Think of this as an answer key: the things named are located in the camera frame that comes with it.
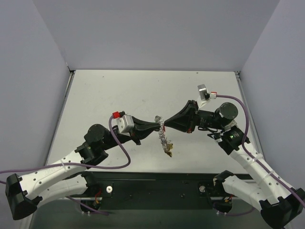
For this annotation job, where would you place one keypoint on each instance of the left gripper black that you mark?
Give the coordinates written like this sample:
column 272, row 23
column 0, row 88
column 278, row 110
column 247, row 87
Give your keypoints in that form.
column 136, row 131

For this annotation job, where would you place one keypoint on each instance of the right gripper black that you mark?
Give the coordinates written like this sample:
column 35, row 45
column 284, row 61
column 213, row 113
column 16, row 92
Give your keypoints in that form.
column 192, row 117

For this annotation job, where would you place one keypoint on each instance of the large metal keyring band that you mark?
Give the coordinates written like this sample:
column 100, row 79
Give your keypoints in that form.
column 162, row 136

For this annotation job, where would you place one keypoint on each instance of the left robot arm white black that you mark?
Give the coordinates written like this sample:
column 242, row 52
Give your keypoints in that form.
column 28, row 189

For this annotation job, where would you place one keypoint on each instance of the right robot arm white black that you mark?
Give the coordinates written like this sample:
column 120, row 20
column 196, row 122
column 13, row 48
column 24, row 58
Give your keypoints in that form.
column 277, row 201

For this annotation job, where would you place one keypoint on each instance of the yellow key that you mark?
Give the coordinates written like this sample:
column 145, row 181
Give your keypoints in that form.
column 168, row 149

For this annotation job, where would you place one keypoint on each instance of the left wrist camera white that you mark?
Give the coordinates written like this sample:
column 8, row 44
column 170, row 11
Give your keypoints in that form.
column 124, row 121

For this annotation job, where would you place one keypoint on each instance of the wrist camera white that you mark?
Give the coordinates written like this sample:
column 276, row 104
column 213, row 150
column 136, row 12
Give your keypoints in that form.
column 124, row 121
column 204, row 96

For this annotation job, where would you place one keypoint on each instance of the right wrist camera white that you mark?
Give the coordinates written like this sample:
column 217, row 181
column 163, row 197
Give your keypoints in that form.
column 204, row 96

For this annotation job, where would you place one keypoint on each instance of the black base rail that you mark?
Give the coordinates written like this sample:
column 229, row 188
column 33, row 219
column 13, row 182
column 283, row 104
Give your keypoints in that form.
column 153, row 191

